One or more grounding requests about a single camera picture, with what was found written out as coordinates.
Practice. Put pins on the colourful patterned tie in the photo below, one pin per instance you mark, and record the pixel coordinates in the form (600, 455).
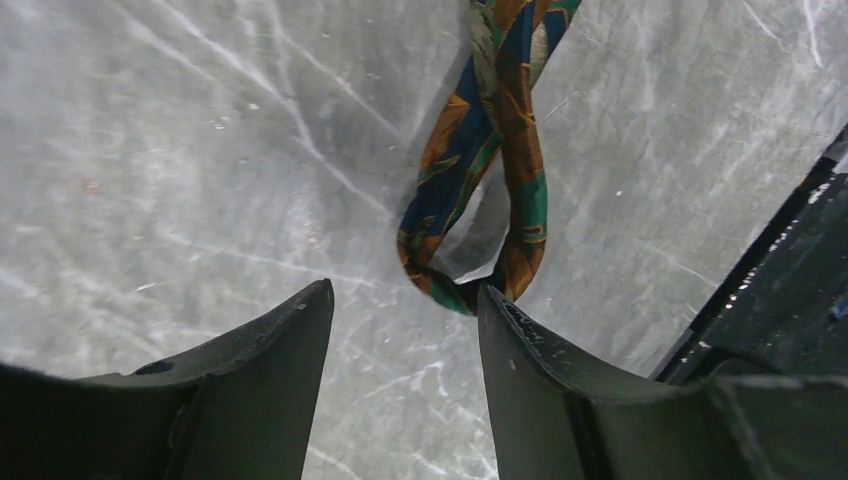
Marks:
(488, 115)

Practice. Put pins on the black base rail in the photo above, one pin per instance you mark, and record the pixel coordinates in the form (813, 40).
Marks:
(783, 308)

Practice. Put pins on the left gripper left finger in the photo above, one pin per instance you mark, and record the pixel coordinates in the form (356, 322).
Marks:
(238, 406)

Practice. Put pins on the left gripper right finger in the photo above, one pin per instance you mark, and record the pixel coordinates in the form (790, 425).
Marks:
(559, 412)

